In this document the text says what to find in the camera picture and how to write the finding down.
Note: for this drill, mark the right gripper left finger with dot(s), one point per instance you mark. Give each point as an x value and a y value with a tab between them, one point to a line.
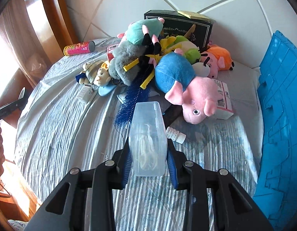
83	200

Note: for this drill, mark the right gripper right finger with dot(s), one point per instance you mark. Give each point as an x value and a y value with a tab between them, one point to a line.
233	208

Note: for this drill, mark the clear plastic box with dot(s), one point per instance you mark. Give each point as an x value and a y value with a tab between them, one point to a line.
147	140

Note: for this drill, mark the striped bed sheet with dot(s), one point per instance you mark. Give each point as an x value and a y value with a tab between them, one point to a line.
56	132

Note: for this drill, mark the blue plastic storage crate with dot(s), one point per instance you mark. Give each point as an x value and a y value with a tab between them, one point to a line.
276	191

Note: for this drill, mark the small white box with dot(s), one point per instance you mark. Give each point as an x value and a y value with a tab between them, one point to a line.
87	93

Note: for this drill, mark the small white bottle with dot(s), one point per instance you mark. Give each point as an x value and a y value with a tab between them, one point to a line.
175	135

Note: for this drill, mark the small sailor doll plush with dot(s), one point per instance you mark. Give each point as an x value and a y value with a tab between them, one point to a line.
94	73

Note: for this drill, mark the pink snack can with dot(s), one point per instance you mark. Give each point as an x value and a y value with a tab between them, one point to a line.
79	48

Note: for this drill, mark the pink white tissue pack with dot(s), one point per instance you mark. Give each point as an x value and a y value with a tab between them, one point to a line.
224	106

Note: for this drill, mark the black umbrella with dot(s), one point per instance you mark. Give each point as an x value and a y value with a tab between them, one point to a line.
171	114

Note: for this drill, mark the grey plush toy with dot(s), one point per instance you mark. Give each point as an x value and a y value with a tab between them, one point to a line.
124	54

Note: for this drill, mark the blue bottle brush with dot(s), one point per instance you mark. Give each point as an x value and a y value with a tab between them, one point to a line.
133	95

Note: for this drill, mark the blue shirt pig plush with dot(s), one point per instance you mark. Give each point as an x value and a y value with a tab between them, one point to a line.
198	96

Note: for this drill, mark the teal pig plush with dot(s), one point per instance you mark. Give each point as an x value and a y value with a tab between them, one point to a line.
142	31

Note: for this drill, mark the orange dress pig plush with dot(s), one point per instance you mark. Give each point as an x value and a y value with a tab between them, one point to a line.
217	59

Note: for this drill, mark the green frog plush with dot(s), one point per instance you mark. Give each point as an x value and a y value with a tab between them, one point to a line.
189	50

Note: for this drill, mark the black gift box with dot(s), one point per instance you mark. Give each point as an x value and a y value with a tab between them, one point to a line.
177	24

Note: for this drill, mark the yellow paper pad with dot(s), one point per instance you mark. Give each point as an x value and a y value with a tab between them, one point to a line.
193	15

